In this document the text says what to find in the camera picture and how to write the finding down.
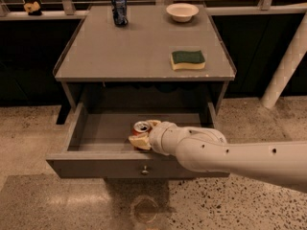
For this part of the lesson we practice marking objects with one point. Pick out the grey cabinet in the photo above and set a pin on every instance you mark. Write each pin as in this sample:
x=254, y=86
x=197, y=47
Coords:
x=130, y=67

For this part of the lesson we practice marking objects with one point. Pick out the small yellow black object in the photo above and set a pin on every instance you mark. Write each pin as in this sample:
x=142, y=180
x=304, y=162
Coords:
x=32, y=8

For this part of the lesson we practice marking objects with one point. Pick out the brass drawer knob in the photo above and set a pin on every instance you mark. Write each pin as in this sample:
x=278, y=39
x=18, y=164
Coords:
x=145, y=171

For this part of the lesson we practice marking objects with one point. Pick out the white ceramic bowl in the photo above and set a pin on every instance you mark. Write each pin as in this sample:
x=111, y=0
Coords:
x=182, y=12

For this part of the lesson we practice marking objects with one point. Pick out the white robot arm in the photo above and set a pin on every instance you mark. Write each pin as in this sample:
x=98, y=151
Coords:
x=203, y=150

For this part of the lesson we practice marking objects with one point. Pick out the open grey top drawer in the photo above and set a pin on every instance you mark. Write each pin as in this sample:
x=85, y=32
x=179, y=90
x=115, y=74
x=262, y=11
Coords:
x=98, y=145

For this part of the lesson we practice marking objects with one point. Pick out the red coke can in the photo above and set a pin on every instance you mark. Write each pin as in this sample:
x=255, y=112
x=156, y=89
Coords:
x=141, y=127

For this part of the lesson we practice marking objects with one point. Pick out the blue soda can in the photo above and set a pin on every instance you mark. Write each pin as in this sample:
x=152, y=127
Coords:
x=119, y=10

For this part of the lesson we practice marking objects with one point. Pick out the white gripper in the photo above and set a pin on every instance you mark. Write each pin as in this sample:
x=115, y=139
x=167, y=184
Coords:
x=157, y=137

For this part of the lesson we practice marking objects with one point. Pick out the green yellow sponge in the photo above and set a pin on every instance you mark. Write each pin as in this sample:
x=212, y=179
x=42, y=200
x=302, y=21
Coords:
x=187, y=60

